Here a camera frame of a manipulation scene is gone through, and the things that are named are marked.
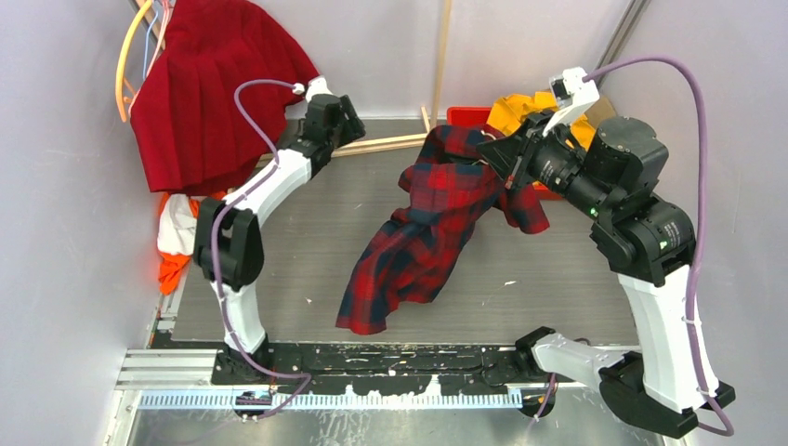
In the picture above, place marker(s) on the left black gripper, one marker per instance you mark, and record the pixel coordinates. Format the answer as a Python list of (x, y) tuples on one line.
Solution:
[(353, 127)]

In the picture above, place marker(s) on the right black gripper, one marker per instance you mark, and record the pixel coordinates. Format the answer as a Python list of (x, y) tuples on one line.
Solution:
[(512, 157)]

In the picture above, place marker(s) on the dark plaid garment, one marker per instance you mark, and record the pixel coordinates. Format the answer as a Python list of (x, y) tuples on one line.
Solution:
[(411, 257)]

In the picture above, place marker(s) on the wooden clothes rack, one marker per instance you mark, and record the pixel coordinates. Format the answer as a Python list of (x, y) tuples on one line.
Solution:
[(385, 133)]

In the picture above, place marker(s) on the red skirt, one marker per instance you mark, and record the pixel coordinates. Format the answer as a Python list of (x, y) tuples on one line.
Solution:
[(222, 65)]

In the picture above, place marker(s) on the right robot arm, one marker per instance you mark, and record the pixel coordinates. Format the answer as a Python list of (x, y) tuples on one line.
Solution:
[(649, 245)]

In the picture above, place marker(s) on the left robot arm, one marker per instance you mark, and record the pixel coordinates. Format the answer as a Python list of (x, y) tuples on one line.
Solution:
[(228, 243)]

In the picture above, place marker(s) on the light blue hanger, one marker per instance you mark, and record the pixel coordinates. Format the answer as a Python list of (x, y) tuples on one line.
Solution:
[(157, 9)]

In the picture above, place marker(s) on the orange hanger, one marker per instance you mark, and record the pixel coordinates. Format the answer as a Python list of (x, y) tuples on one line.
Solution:
[(120, 82)]

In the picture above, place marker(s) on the red plastic bin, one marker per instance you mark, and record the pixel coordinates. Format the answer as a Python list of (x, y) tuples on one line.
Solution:
[(471, 116)]

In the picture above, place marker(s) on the tan garment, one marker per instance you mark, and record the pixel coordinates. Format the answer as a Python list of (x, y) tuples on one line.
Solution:
[(600, 111)]

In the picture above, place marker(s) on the orange and white garment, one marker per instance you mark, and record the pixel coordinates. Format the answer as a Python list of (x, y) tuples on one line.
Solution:
[(175, 240)]

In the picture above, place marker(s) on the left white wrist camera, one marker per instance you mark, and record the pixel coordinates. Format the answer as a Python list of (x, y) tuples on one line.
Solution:
[(313, 88)]

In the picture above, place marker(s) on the pink wire hanger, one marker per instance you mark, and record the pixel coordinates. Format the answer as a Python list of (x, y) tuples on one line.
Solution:
[(159, 30)]

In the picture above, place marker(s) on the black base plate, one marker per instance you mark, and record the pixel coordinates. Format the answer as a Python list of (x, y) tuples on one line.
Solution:
[(386, 369)]

